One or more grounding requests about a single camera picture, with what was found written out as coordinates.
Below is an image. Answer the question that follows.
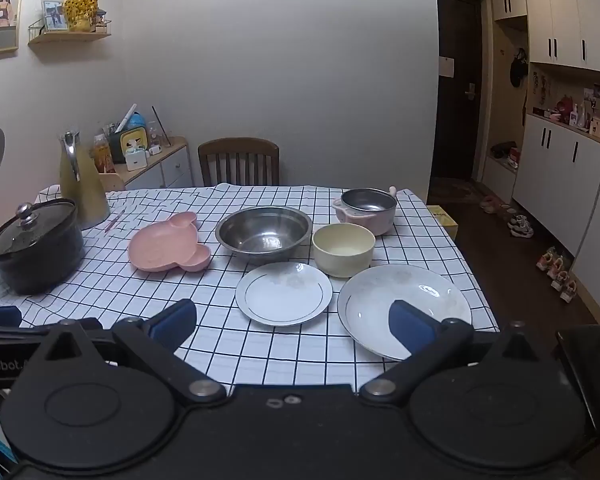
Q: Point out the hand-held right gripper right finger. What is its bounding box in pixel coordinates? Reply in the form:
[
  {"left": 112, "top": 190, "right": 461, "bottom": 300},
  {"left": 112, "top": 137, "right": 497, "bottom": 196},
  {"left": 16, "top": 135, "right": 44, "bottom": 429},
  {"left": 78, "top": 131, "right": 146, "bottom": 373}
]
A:
[{"left": 359, "top": 299, "right": 555, "bottom": 407}]

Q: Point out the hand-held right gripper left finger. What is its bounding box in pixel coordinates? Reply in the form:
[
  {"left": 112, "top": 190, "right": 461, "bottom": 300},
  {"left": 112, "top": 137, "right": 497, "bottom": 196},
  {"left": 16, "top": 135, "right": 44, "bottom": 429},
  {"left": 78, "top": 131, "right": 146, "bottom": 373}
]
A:
[{"left": 43, "top": 299, "right": 228, "bottom": 407}]

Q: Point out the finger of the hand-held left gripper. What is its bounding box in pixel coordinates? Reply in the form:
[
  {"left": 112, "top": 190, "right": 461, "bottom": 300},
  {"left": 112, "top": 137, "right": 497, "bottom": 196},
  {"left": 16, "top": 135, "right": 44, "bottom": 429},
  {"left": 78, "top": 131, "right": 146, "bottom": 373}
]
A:
[{"left": 0, "top": 305, "right": 56, "bottom": 346}]

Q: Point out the large white plate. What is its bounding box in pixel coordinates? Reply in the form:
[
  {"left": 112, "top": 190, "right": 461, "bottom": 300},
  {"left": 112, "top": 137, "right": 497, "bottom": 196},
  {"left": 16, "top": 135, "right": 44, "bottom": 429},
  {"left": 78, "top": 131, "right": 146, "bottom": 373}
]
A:
[{"left": 337, "top": 264, "right": 473, "bottom": 361}]

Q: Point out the pink bear-shaped plate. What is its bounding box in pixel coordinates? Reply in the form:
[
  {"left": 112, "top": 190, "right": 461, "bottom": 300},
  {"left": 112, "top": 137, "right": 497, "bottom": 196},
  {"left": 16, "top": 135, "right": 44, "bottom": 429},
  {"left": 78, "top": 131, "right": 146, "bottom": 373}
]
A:
[{"left": 128, "top": 211, "right": 212, "bottom": 273}]

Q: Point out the cream bowl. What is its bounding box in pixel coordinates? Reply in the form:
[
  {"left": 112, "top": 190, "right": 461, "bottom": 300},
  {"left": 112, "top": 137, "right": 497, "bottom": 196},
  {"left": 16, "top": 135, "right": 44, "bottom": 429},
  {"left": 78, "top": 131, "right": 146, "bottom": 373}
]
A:
[{"left": 311, "top": 223, "right": 376, "bottom": 279}]

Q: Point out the pink bowl with steel liner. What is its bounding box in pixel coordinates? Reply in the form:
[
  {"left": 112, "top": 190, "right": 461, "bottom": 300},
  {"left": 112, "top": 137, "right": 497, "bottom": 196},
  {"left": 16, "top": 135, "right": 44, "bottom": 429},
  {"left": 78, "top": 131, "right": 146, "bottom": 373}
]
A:
[{"left": 331, "top": 187, "right": 398, "bottom": 236}]

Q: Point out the small white plate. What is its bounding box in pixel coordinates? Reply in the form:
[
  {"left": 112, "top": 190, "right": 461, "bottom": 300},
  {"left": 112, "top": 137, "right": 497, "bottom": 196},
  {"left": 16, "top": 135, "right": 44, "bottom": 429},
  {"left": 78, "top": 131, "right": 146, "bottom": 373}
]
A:
[{"left": 235, "top": 261, "right": 334, "bottom": 327}]

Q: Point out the large steel bowl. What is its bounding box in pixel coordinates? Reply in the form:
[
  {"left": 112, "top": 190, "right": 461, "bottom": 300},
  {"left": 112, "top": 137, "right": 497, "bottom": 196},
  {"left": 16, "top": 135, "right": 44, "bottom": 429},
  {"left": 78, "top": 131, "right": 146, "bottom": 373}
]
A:
[{"left": 215, "top": 206, "right": 314, "bottom": 266}]

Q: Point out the white checkered tablecloth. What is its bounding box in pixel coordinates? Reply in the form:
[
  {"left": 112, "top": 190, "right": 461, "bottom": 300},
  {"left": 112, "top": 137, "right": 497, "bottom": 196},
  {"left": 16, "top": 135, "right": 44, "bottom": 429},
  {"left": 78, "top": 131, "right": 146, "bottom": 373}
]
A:
[{"left": 0, "top": 185, "right": 501, "bottom": 386}]

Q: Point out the black cooking pot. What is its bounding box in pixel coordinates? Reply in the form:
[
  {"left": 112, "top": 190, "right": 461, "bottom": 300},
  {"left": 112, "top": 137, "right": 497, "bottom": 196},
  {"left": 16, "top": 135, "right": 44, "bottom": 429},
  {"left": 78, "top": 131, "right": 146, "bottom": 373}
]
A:
[{"left": 0, "top": 199, "right": 85, "bottom": 296}]

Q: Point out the glass pot lid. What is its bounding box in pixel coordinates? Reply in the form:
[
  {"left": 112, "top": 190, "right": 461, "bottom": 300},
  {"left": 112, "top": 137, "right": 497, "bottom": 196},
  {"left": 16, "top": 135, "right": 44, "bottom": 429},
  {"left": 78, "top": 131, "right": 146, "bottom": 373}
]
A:
[{"left": 0, "top": 199, "right": 77, "bottom": 258}]

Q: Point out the door mat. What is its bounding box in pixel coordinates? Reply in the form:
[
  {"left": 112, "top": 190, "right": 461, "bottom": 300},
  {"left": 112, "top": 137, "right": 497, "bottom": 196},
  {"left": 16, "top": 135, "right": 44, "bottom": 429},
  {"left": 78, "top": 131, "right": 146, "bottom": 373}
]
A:
[{"left": 430, "top": 177, "right": 486, "bottom": 203}]

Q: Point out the gold kettle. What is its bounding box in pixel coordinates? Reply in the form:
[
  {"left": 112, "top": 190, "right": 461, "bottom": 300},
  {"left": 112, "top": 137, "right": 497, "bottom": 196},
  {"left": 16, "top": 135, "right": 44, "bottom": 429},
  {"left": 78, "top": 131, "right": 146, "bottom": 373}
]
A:
[{"left": 58, "top": 131, "right": 111, "bottom": 231}]

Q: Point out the wooden side cabinet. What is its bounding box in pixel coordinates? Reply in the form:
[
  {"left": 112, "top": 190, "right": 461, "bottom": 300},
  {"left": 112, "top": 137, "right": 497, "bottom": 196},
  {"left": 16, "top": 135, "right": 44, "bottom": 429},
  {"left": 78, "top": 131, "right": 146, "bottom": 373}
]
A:
[{"left": 97, "top": 136, "right": 193, "bottom": 192}]

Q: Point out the orange bottle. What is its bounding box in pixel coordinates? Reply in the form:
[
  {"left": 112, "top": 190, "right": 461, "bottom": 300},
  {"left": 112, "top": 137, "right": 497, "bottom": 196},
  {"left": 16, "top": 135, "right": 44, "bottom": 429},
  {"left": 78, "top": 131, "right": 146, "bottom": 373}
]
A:
[{"left": 92, "top": 135, "right": 116, "bottom": 175}]

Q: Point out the brown wooden chair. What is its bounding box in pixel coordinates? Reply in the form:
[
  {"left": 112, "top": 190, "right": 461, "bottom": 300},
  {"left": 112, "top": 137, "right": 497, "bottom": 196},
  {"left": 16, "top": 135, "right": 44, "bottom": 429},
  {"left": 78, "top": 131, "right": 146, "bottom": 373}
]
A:
[{"left": 197, "top": 137, "right": 281, "bottom": 187}]

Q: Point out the dark door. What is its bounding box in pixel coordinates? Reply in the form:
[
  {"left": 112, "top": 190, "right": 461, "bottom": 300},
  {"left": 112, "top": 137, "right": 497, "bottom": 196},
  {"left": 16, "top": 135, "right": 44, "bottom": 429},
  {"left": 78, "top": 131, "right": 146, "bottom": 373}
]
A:
[{"left": 436, "top": 0, "right": 483, "bottom": 178}]

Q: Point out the black hanging bag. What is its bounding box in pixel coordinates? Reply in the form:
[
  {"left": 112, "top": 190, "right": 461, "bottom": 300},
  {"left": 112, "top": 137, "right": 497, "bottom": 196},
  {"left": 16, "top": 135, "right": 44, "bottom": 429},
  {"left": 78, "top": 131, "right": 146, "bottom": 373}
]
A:
[{"left": 510, "top": 48, "right": 529, "bottom": 88}]

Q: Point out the gold flower ornament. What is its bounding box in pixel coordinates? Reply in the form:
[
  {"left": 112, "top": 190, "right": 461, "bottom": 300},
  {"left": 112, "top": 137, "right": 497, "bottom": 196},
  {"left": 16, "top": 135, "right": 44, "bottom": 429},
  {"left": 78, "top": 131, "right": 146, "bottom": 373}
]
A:
[{"left": 64, "top": 0, "right": 99, "bottom": 32}]

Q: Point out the wooden wall shelf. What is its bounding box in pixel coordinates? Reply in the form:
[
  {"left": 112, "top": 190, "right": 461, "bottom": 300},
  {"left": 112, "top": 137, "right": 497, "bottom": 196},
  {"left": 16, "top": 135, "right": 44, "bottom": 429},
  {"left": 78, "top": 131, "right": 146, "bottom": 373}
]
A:
[{"left": 28, "top": 20, "right": 112, "bottom": 46}]

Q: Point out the small photo frame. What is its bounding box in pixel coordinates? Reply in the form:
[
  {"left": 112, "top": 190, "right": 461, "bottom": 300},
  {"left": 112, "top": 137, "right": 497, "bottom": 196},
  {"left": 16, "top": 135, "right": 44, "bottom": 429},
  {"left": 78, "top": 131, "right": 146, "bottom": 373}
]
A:
[{"left": 41, "top": 0, "right": 67, "bottom": 31}]

